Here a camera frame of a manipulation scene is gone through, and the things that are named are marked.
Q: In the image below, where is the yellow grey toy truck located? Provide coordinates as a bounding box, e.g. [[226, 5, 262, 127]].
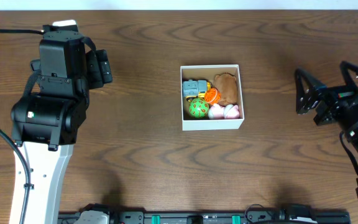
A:
[[182, 80, 211, 102]]

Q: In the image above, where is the green numbered ball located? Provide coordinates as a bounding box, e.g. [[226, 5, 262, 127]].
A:
[[188, 98, 209, 119]]

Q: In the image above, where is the pink toy duck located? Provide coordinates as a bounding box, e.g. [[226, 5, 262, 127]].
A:
[[208, 104, 240, 119]]

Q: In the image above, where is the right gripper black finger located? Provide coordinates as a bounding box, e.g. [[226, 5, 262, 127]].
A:
[[295, 68, 327, 114], [339, 60, 358, 91]]

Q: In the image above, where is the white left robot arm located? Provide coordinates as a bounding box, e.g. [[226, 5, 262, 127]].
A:
[[9, 49, 112, 223]]

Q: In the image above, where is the white cardboard box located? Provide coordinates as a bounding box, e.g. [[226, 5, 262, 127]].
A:
[[180, 65, 245, 131]]

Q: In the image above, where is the brown plush toy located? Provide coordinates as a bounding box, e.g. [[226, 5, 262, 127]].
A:
[[213, 73, 237, 106]]

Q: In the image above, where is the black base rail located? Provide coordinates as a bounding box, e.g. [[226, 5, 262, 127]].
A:
[[57, 204, 351, 224]]

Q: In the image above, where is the orange ridged toy ball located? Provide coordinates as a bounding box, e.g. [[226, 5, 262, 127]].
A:
[[204, 88, 221, 105]]

